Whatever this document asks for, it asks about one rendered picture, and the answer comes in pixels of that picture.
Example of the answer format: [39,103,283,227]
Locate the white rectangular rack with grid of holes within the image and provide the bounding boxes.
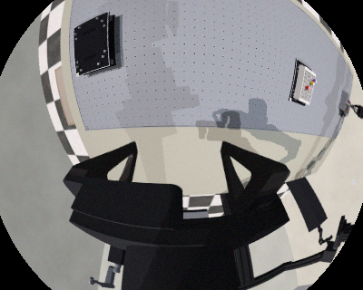
[293,65,316,104]

